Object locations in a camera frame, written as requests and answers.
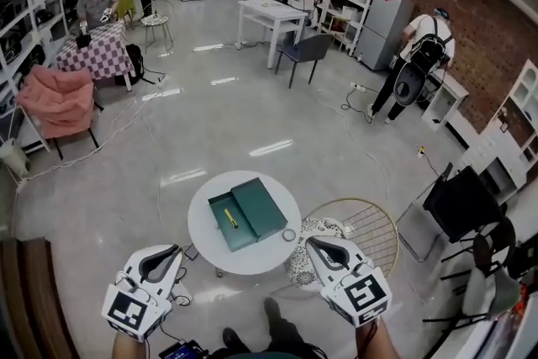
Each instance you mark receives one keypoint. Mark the black backpack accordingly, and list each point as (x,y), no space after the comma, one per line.
(134,63)

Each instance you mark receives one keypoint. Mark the grey tape roll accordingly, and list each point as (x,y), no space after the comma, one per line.
(283,235)

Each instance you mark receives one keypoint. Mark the checkered cloth table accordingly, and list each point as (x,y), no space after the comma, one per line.
(96,52)

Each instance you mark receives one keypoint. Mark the white power strip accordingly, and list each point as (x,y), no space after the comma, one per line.
(183,298)
(357,87)

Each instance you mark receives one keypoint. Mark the brown wooden panel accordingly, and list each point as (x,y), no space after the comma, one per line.
(29,290)

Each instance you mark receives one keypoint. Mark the white yellow power socket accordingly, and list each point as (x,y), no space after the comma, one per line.
(420,151)

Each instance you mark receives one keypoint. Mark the person's right forearm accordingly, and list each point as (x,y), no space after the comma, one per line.
(376,342)

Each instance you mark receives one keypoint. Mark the white bin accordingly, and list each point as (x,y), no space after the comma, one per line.
(12,157)

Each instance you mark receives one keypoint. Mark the white rectangular table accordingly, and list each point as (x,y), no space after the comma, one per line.
(269,10)

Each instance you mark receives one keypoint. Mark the person's black trousers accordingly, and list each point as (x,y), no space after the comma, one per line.
(290,334)

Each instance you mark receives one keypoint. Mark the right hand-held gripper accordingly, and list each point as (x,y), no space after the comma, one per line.
(361,294)

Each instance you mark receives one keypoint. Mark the pink cloth covered chair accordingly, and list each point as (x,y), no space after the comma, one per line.
(54,101)

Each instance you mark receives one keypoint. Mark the person's left black shoe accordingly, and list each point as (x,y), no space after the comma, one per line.
(233,338)

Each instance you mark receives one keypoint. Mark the grey blue chair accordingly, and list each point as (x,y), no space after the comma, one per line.
(313,48)

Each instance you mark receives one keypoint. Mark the black device with blue screen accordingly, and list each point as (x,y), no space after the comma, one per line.
(178,351)

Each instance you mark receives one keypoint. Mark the green box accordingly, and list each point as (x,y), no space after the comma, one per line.
(260,210)

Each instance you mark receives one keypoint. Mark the white arched cabinet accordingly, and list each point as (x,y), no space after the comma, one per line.
(492,151)

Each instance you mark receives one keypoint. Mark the person's right black shoe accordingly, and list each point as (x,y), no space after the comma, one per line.
(272,309)

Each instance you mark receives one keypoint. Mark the round white side table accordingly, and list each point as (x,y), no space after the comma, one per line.
(202,231)

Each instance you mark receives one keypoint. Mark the grey refrigerator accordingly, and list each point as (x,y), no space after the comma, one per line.
(384,25)

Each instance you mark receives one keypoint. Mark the low white cabinet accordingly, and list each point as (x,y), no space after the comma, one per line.
(452,90)

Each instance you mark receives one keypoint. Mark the floral patterned seat cushion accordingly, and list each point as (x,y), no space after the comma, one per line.
(300,265)

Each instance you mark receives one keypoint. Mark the yellow cloth chair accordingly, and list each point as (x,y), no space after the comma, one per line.
(126,6)

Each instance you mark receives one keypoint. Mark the dark chair with grey cushion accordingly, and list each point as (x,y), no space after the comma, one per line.
(492,286)

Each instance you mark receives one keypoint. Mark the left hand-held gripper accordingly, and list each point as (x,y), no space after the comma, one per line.
(130,311)

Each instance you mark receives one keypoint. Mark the person's left forearm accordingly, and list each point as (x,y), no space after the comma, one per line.
(128,349)

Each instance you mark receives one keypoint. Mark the person's black shoe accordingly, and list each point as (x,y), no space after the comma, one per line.
(233,338)
(272,309)

